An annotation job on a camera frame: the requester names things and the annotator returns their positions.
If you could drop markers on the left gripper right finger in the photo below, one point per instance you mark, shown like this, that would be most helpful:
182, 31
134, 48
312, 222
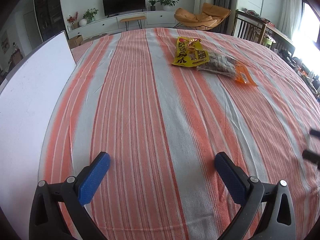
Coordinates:
278, 218

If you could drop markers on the small yellow snack bag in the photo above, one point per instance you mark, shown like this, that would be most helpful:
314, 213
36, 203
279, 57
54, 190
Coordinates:
190, 53

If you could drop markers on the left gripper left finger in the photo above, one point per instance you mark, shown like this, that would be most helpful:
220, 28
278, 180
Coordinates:
46, 219

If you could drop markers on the orange dried meat bag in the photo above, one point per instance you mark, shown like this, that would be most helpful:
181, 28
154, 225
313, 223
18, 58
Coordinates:
225, 65

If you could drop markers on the large green potted plant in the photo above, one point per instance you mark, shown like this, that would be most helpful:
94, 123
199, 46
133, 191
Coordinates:
168, 4

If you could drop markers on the white cardboard box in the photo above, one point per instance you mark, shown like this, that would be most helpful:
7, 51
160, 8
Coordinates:
28, 97

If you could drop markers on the white tv cabinet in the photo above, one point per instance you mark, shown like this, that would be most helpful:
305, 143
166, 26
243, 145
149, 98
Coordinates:
112, 25

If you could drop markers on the white round vase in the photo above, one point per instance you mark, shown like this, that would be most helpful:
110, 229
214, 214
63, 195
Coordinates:
82, 22

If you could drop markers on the black flat television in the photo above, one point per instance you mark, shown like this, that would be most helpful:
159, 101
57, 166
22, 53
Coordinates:
112, 7

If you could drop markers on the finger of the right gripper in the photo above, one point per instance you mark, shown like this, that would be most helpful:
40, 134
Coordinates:
314, 133
312, 157

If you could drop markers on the black display cabinet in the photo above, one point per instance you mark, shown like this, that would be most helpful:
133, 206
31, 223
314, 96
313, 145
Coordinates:
49, 18

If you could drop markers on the small potted plant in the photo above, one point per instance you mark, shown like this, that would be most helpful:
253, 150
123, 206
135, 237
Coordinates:
152, 5

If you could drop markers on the dark wooden dining chair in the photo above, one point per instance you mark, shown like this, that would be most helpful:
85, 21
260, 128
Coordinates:
248, 27

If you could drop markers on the orange lounge chair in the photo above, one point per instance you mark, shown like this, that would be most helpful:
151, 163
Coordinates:
209, 18

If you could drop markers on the green plant by vase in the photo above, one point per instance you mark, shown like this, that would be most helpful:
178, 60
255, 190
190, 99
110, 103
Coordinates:
90, 14

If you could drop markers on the red flower vase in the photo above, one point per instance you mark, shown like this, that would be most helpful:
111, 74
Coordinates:
73, 21

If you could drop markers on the brown cardboard box on floor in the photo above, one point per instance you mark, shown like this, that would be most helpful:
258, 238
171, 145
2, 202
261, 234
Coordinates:
75, 41

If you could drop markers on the wooden bench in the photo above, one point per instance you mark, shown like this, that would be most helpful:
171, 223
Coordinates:
132, 19

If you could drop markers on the framed wall painting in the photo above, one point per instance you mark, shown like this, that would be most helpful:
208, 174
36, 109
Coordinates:
5, 44

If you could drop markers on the striped orange tablecloth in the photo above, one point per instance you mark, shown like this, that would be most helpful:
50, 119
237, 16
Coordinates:
163, 124

